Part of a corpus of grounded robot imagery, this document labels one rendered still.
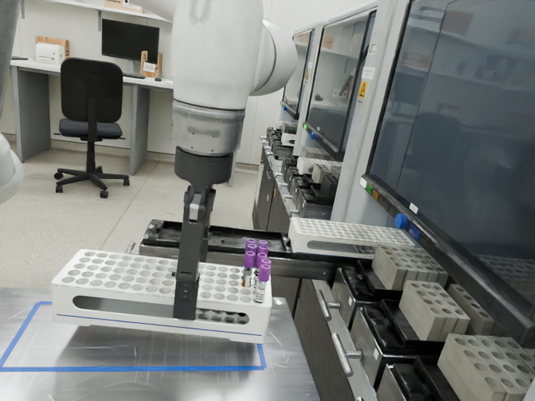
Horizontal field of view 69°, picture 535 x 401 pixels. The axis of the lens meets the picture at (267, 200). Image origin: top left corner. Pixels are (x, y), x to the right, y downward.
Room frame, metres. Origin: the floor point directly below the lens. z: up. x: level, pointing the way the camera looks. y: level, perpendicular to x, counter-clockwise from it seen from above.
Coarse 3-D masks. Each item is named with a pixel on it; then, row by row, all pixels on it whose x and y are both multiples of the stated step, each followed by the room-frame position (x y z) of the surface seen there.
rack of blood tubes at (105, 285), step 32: (96, 256) 0.52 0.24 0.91; (128, 256) 0.54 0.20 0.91; (64, 288) 0.44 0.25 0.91; (96, 288) 0.44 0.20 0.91; (128, 288) 0.45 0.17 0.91; (160, 288) 0.46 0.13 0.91; (224, 288) 0.49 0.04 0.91; (64, 320) 0.44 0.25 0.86; (96, 320) 0.44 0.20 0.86; (128, 320) 0.44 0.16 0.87; (160, 320) 0.45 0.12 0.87; (224, 320) 0.47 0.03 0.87; (256, 320) 0.46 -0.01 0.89
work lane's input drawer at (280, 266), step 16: (160, 224) 0.85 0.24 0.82; (176, 224) 0.90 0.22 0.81; (144, 240) 0.78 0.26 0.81; (160, 240) 0.79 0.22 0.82; (176, 240) 0.83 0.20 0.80; (240, 240) 0.88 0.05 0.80; (256, 240) 0.90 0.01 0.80; (272, 240) 0.91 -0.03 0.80; (288, 240) 0.88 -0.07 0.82; (160, 256) 0.78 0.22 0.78; (176, 256) 0.78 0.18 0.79; (208, 256) 0.79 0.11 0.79; (224, 256) 0.80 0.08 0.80; (240, 256) 0.80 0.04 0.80; (272, 256) 0.82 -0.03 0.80; (288, 256) 0.83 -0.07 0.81; (304, 256) 0.84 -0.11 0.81; (320, 256) 0.84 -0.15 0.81; (336, 256) 0.85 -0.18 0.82; (272, 272) 0.82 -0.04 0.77; (288, 272) 0.82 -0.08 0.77; (304, 272) 0.83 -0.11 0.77; (320, 272) 0.83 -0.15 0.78
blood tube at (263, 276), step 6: (264, 264) 0.48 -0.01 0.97; (264, 270) 0.47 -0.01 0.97; (270, 270) 0.47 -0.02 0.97; (258, 276) 0.47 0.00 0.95; (264, 276) 0.46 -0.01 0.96; (258, 282) 0.47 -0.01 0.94; (264, 282) 0.47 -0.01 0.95; (258, 288) 0.47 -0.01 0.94; (264, 288) 0.47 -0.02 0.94; (258, 294) 0.47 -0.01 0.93; (264, 294) 0.47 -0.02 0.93; (258, 300) 0.47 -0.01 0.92
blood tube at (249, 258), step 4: (248, 252) 0.51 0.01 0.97; (252, 252) 0.51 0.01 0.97; (244, 256) 0.50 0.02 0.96; (248, 256) 0.50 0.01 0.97; (252, 256) 0.50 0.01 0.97; (244, 260) 0.50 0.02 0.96; (248, 260) 0.50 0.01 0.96; (252, 260) 0.50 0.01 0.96; (244, 264) 0.50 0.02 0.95; (248, 264) 0.50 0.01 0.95; (252, 264) 0.50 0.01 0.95; (244, 268) 0.50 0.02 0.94; (248, 268) 0.50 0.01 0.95; (244, 272) 0.50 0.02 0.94; (248, 272) 0.50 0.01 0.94; (244, 276) 0.50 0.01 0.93; (248, 276) 0.50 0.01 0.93; (244, 280) 0.50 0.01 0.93; (248, 280) 0.50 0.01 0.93; (244, 284) 0.50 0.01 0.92; (248, 284) 0.50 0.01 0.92
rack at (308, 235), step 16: (304, 224) 0.90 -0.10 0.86; (320, 224) 0.93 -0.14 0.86; (336, 224) 0.93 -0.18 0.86; (352, 224) 0.96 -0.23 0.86; (304, 240) 0.84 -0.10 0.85; (320, 240) 0.85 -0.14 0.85; (336, 240) 0.85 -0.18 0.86; (352, 240) 0.86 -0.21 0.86; (368, 240) 0.86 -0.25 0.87; (384, 240) 0.89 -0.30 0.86; (400, 240) 0.90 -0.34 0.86; (352, 256) 0.86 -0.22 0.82; (368, 256) 0.87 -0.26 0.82
